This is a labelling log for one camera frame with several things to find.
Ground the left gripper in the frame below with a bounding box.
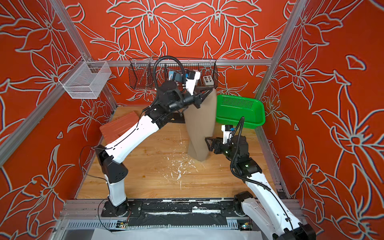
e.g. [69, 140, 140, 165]
[168, 86, 214, 115]

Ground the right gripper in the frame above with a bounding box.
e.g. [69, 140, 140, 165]
[205, 137, 240, 165]

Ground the khaki skirt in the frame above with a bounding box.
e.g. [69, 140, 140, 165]
[184, 89, 217, 162]

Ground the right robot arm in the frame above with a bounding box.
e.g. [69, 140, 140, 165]
[205, 135, 317, 240]

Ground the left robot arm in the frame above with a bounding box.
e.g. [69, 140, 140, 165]
[95, 81, 217, 217]

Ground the white button box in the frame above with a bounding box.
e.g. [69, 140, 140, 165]
[203, 75, 215, 87]

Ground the green plastic basket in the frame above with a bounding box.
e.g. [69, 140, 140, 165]
[216, 95, 266, 129]

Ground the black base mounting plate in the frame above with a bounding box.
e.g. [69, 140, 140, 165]
[98, 198, 253, 230]

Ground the orange tool case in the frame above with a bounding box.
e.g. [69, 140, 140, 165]
[100, 112, 139, 144]

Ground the white paper sheet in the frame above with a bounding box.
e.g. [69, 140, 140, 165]
[91, 228, 263, 240]

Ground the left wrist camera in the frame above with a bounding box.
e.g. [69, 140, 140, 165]
[186, 70, 201, 95]

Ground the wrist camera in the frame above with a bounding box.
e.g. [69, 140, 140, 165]
[222, 125, 235, 145]
[186, 70, 201, 95]

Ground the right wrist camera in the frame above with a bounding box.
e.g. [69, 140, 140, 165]
[222, 125, 235, 145]

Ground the black wire wall basket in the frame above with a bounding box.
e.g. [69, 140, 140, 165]
[128, 58, 219, 90]

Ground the clear plastic wall bin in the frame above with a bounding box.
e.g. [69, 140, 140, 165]
[59, 62, 112, 100]

